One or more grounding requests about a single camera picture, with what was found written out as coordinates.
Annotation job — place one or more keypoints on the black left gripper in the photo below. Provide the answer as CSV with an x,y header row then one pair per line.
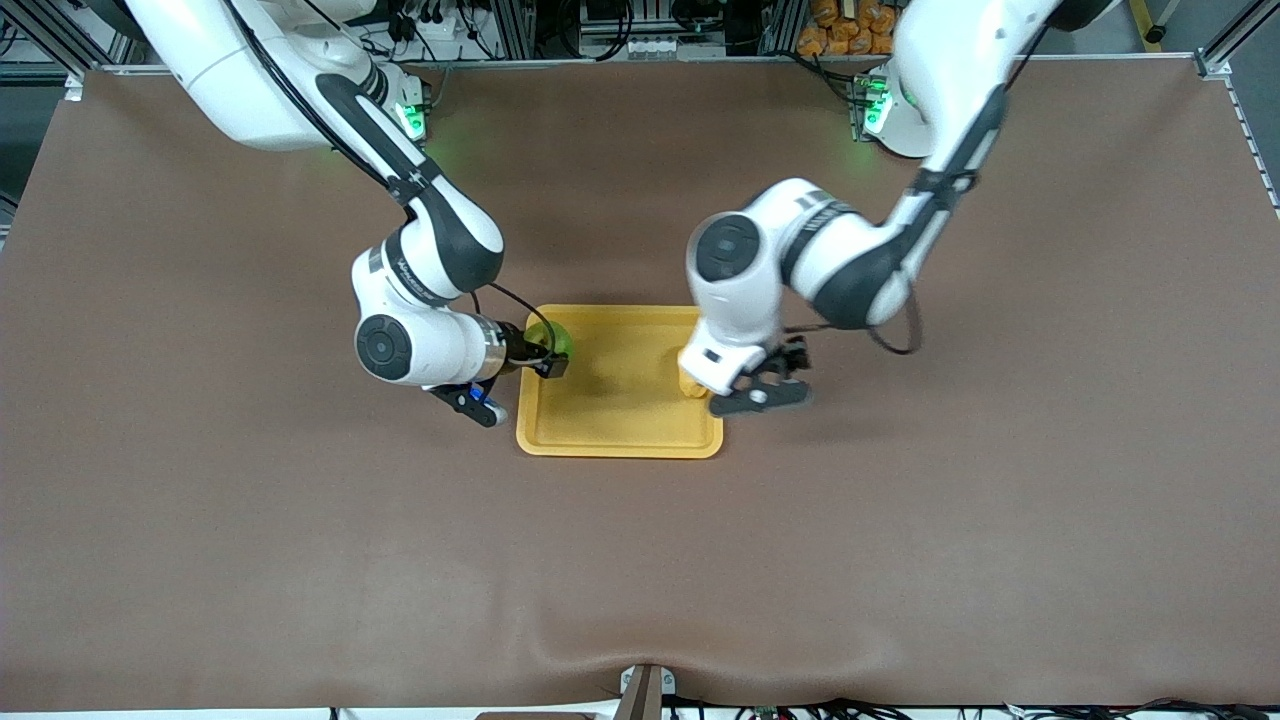
x,y
796,358

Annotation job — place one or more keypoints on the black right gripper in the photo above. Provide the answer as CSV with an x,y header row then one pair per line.
x,y
519,348

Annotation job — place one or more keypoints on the green apple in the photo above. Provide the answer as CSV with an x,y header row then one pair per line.
x,y
562,338

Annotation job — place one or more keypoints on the yellow potato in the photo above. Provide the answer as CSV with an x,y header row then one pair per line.
x,y
692,386

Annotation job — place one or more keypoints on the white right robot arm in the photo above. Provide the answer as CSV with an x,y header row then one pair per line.
x,y
420,345

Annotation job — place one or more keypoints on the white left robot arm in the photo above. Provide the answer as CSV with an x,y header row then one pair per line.
x,y
740,270

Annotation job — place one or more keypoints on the yellow plastic tray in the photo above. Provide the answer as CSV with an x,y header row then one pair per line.
x,y
620,405

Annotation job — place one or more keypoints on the white connector strip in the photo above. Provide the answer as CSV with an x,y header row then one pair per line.
x,y
675,48

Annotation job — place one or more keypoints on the bag of orange items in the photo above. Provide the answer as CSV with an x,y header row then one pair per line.
x,y
845,30

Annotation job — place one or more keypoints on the white power strip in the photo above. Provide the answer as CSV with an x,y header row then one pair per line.
x,y
455,40

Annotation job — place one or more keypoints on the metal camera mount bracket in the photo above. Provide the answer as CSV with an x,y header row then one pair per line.
x,y
645,692

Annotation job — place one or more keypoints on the aluminium frame post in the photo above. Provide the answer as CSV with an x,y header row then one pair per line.
x,y
1225,50
60,30

